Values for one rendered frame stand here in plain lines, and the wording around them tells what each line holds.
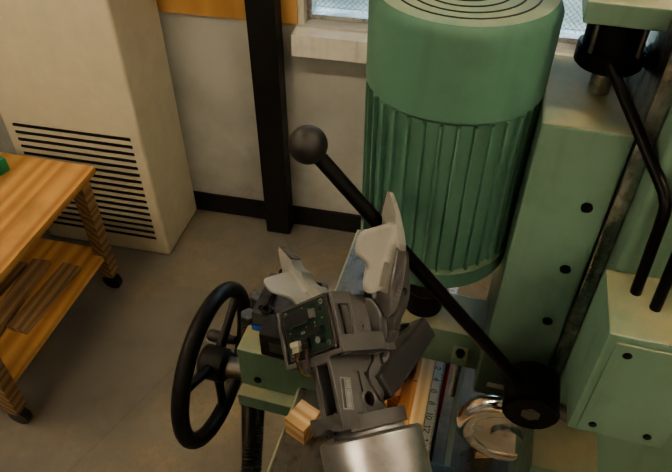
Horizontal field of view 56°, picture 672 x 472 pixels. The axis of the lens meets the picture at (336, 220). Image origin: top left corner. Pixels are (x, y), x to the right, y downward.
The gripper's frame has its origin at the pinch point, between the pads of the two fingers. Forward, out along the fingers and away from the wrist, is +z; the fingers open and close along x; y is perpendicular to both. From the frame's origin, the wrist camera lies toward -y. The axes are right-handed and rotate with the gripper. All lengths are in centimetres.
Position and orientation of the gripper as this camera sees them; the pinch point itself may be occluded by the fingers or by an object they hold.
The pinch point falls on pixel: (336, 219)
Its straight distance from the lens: 62.7
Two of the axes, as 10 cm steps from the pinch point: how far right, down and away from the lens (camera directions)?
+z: -2.1, -9.2, 3.2
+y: -6.7, -1.0, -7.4
